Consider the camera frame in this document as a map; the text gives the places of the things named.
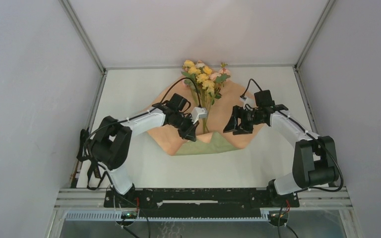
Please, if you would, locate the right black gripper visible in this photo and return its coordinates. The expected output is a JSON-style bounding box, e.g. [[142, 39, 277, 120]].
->
[[223, 105, 264, 135]]

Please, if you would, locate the yellow flower stem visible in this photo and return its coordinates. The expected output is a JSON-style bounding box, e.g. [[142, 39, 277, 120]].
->
[[182, 59, 217, 134]]

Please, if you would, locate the white pink flower stem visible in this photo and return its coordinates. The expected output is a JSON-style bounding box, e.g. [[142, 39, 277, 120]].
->
[[182, 59, 208, 106]]

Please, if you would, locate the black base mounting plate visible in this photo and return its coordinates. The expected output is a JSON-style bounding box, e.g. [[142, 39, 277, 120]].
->
[[103, 187, 300, 217]]

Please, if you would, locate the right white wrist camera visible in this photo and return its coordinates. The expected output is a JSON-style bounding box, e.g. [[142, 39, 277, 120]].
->
[[240, 96, 256, 107]]

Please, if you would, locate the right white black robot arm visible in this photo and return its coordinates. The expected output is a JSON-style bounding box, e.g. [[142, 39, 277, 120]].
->
[[223, 90, 344, 206]]

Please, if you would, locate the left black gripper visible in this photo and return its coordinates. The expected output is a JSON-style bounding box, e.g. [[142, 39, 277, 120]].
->
[[171, 113, 199, 142]]

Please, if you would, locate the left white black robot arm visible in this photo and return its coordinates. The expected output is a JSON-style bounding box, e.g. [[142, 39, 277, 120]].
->
[[84, 93, 208, 207]]

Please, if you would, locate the black ribbon strap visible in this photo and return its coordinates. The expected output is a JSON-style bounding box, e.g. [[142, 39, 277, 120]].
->
[[76, 128, 112, 190]]

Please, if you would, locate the white slotted cable duct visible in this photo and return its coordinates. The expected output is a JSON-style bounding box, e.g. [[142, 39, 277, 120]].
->
[[65, 210, 278, 222]]

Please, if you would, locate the aluminium frame rail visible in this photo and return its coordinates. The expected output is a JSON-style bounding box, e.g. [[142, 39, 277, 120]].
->
[[55, 188, 353, 210]]

